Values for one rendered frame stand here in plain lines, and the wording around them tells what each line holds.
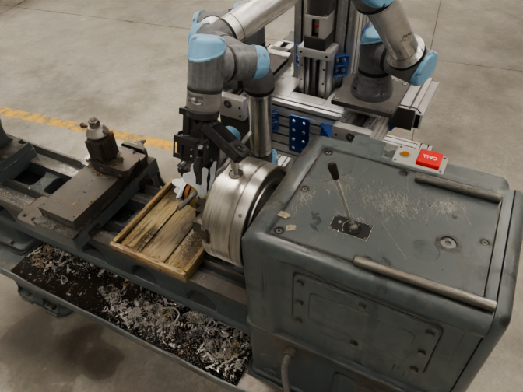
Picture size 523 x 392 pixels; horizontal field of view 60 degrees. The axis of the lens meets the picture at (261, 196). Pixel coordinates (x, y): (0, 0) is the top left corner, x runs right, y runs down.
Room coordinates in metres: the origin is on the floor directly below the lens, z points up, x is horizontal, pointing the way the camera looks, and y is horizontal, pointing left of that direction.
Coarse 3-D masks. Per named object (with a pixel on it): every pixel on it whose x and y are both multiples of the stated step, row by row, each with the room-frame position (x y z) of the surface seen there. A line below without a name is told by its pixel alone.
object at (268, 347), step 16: (256, 336) 0.70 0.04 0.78; (272, 336) 0.66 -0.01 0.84; (288, 336) 0.65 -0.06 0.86; (256, 352) 0.70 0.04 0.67; (272, 352) 0.67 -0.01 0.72; (304, 352) 0.62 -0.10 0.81; (320, 352) 0.59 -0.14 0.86; (256, 368) 0.70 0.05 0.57; (272, 368) 0.67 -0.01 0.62; (288, 368) 0.65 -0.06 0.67; (304, 368) 0.62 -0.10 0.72; (320, 368) 0.60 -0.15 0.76; (336, 368) 0.57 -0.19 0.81; (352, 368) 0.54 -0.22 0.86; (304, 384) 0.62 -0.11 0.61; (320, 384) 0.59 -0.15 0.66; (336, 384) 0.56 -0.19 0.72; (352, 384) 0.54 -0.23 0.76; (368, 384) 0.53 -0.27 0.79; (384, 384) 0.50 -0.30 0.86; (400, 384) 0.49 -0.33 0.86
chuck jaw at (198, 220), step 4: (200, 200) 0.97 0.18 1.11; (204, 200) 0.97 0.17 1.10; (196, 204) 0.95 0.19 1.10; (200, 204) 0.95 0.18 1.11; (204, 204) 0.95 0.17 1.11; (196, 208) 0.95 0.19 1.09; (200, 208) 0.92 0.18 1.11; (196, 212) 0.91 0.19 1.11; (200, 212) 0.91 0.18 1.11; (196, 216) 0.91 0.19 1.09; (200, 216) 0.89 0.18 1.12; (196, 220) 0.87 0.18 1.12; (200, 220) 0.87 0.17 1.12; (196, 224) 0.86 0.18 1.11; (200, 224) 0.86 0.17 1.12; (196, 228) 0.86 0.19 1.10; (200, 228) 0.85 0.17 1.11; (196, 232) 0.86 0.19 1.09; (200, 232) 0.85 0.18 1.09; (204, 232) 0.83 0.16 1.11; (208, 232) 0.83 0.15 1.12; (204, 236) 0.83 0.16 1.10; (208, 236) 0.82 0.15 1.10; (208, 240) 0.82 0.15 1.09
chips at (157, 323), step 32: (32, 256) 1.26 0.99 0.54; (64, 256) 1.24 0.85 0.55; (64, 288) 1.08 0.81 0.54; (96, 288) 1.07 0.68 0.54; (128, 288) 1.07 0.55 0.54; (128, 320) 0.91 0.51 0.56; (160, 320) 0.89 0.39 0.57; (192, 320) 0.90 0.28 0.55; (192, 352) 0.76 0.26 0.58; (224, 352) 0.76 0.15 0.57
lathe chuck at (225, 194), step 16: (256, 160) 1.00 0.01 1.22; (224, 176) 0.92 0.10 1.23; (240, 176) 0.92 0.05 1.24; (224, 192) 0.88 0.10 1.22; (240, 192) 0.87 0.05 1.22; (208, 208) 0.85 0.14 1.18; (224, 208) 0.84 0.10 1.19; (208, 224) 0.83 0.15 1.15; (224, 224) 0.81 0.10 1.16; (224, 240) 0.79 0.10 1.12; (224, 256) 0.80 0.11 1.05
